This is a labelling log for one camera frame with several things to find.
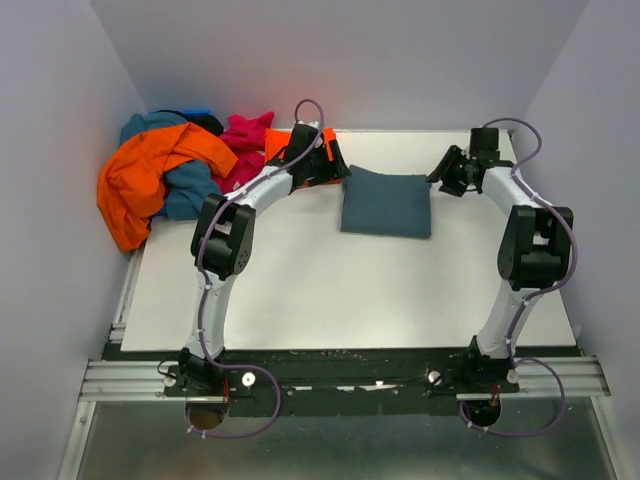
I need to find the orange t-shirt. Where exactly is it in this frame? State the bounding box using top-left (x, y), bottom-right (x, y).
top-left (96, 122), bottom-right (238, 252)
top-left (262, 126), bottom-right (346, 185)

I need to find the grey-blue t-shirt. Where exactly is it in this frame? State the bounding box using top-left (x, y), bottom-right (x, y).
top-left (340, 165), bottom-right (432, 239)

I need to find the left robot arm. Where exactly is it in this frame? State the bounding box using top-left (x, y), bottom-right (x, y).
top-left (174, 121), bottom-right (349, 391)

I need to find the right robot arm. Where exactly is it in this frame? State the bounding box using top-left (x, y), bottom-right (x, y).
top-left (427, 123), bottom-right (576, 387)

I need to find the magenta t-shirt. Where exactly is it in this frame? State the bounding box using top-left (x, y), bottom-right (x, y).
top-left (217, 111), bottom-right (275, 193)

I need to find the black garment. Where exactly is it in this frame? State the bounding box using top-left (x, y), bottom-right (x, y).
top-left (193, 114), bottom-right (224, 137)

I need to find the teal blue t-shirt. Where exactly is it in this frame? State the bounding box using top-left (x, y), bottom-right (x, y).
top-left (119, 110), bottom-right (220, 220)

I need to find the crumpled orange t-shirt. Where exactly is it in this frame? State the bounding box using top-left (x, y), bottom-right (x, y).
top-left (96, 122), bottom-right (238, 252)

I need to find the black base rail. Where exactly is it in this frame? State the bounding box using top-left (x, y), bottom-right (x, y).
top-left (164, 348), bottom-right (519, 417)

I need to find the aluminium extrusion frame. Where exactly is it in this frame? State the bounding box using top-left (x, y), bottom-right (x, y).
top-left (54, 239), bottom-right (611, 480)

